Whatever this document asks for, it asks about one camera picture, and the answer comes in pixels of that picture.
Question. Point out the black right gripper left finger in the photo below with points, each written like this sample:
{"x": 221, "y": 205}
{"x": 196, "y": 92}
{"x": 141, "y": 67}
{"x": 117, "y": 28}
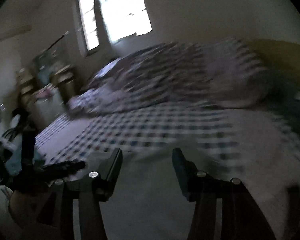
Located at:
{"x": 86, "y": 184}

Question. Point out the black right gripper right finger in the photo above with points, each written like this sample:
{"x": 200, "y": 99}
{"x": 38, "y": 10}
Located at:
{"x": 241, "y": 217}

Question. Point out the green fleece garment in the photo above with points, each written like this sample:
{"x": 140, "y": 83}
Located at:
{"x": 147, "y": 202}

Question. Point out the black clothes rack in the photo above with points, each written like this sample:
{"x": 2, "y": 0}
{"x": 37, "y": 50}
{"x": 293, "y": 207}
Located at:
{"x": 59, "y": 39}

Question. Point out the person's left hand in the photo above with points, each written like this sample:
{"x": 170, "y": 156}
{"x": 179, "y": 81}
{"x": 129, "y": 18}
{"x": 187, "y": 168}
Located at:
{"x": 40, "y": 216}

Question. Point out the blue cloth on bicycle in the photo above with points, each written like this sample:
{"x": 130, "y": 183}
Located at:
{"x": 23, "y": 137}

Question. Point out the cardboard boxes pile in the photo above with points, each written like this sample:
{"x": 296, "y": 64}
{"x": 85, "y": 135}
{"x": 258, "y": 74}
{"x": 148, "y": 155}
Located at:
{"x": 65, "y": 82}

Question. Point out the checkered bed sheet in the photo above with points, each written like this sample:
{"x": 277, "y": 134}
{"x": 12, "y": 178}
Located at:
{"x": 232, "y": 136}

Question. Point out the pink cloth on box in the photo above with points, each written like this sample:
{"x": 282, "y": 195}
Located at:
{"x": 44, "y": 93}

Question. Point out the teal bag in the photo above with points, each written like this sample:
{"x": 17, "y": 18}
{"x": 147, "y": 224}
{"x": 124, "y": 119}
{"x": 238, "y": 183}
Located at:
{"x": 43, "y": 65}

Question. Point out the teal cartoon pillow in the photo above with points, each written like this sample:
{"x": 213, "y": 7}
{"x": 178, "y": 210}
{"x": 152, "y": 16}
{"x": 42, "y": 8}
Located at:
{"x": 284, "y": 99}

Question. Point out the checkered crumpled quilt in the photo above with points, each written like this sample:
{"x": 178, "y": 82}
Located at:
{"x": 222, "y": 74}

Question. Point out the wooden headboard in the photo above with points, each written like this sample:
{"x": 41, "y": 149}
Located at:
{"x": 281, "y": 57}

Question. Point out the bright window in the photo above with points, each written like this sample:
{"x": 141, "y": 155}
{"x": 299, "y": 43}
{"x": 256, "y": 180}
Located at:
{"x": 106, "y": 22}

